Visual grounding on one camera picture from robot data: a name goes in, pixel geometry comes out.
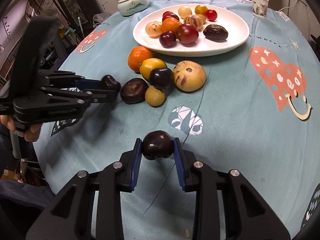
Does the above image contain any dark red small plum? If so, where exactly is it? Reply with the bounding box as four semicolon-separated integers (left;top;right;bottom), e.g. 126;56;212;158
159;31;176;48

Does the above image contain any small yellow-green fruit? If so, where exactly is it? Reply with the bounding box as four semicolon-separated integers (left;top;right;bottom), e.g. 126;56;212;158
145;86;165;107

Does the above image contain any standing fan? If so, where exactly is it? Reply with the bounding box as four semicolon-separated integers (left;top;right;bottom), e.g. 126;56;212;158
40;7;60;19

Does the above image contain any white oval plate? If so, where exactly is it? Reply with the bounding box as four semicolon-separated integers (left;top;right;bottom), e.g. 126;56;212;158
133;4;249;57

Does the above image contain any dark brown round fruit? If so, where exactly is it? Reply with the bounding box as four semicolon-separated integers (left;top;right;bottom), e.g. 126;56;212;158
120;78;149;105

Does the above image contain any yellow cherry tomato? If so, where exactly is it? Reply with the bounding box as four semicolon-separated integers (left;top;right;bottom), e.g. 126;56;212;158
194;4;208;16

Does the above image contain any bright red cherry tomato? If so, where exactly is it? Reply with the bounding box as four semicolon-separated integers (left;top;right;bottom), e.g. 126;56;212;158
205;9;217;22

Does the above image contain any orange tangerine on plate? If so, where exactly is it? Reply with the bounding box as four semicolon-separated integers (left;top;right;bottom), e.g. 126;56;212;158
162;17;182;33

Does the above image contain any pale striped fruit on plate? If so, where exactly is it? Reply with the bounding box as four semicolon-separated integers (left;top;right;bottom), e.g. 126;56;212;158
145;21;163;38

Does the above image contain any yellow-orange persimmon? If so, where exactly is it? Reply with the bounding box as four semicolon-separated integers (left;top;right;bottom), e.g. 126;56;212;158
139;58;167;81

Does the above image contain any patterned paper cup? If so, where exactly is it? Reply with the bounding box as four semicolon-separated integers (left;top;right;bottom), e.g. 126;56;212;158
251;0;269;18

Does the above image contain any red-purple plum on plate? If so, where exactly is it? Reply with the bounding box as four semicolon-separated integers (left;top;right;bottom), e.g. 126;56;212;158
176;24;199;44

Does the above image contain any pale yellow round fruit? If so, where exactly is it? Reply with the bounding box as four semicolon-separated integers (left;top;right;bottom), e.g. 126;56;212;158
178;5;193;19

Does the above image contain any large striped pepino melon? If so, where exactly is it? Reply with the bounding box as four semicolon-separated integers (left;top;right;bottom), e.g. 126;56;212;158
172;60;207;92

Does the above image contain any white lidded ceramic jar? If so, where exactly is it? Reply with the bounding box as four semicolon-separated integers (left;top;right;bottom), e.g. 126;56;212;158
117;0;150;16

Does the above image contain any striped pepino on plate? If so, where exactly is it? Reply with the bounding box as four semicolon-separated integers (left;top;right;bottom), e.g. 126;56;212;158
184;15;203;30

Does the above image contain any orange tangerine on table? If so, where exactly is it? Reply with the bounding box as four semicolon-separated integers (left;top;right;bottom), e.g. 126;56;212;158
127;46;153;73

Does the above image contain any dark cherry plum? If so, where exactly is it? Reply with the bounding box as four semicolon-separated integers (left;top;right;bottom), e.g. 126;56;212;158
99;75;121;93

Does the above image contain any dark brown chestnut-like fruit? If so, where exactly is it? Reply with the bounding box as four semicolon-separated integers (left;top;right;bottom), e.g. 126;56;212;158
203;24;228;40

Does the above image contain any dark purple plum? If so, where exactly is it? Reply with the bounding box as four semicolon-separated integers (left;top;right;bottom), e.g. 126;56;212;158
142;131;174;160

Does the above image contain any dark red fruit behind tangerine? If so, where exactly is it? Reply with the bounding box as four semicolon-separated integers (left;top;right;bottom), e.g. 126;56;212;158
162;11;180;22

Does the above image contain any white power cable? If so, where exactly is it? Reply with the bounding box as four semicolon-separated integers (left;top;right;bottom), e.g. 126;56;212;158
277;0;301;13

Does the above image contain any person's left hand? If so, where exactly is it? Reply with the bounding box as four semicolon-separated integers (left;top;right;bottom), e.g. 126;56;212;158
1;115;42;142

